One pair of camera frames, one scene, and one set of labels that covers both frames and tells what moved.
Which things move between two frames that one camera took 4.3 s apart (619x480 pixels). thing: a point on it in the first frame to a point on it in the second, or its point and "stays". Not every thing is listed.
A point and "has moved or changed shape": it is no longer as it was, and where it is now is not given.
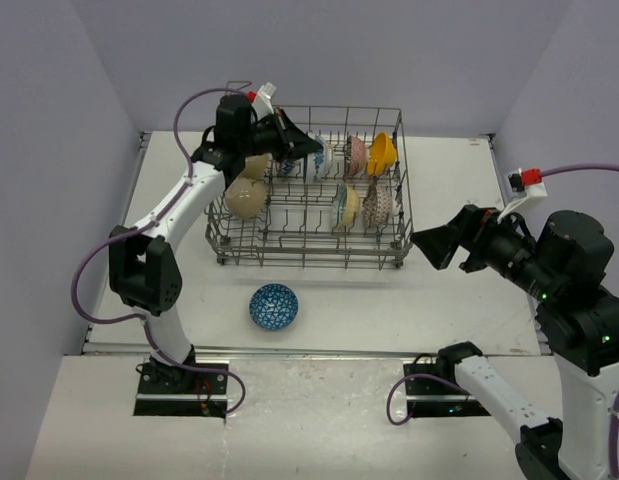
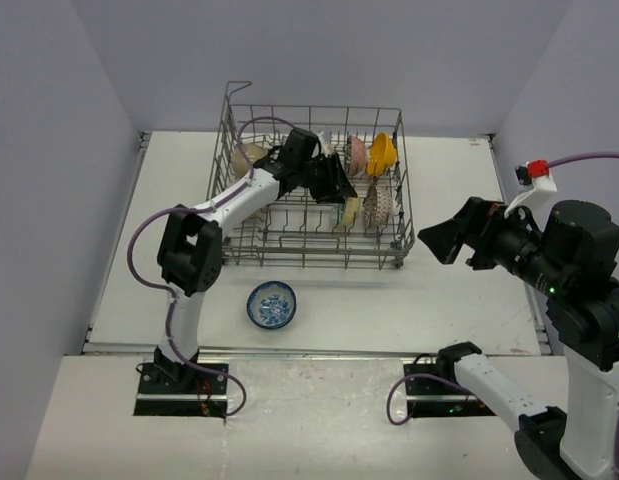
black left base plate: [206, 397] stays
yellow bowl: [383, 154] stays
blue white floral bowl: [320, 164] has moved or changed shape
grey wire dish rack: [346, 206] stays
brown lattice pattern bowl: [377, 206] stays
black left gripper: [291, 140] to [340, 187]
